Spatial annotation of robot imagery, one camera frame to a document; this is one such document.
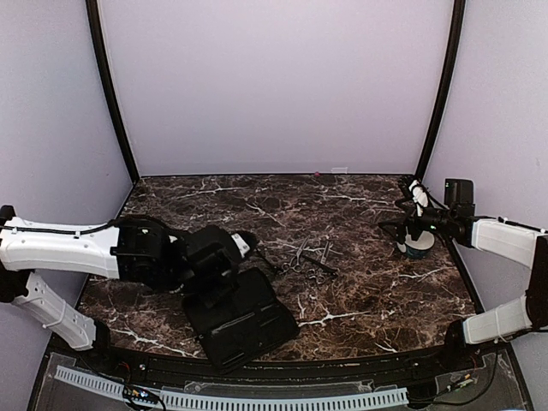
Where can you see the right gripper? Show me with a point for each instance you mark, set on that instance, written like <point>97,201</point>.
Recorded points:
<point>411,218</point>

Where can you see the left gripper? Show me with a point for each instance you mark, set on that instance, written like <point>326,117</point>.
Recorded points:
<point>213,300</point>

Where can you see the black zippered tool case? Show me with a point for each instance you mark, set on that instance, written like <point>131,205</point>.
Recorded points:
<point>243,325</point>

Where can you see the silver straight scissors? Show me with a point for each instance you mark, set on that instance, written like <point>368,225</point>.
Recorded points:
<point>294,264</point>

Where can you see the silver thinning scissors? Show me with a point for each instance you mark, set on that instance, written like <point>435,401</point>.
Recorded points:
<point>320,271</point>

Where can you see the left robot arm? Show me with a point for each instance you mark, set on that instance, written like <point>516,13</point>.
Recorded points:
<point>134,249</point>

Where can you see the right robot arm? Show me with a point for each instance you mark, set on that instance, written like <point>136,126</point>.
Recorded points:
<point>424,219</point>

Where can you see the teal white cup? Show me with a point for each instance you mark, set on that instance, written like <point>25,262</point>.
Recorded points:
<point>417,249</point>

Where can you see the black wall-mounted box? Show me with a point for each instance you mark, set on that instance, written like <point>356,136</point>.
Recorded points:
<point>459,197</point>

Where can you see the white slotted cable duct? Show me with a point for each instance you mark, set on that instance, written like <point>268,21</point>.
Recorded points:
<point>218,397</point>

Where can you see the black front rail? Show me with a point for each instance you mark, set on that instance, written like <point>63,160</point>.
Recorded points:
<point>314,356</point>

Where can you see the right black frame post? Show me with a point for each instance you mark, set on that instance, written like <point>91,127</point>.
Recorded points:
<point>450,56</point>

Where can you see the black frame post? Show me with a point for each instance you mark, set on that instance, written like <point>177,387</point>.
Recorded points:
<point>450,56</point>
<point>105,76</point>

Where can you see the left black frame post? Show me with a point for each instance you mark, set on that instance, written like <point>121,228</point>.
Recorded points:
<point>105,76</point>

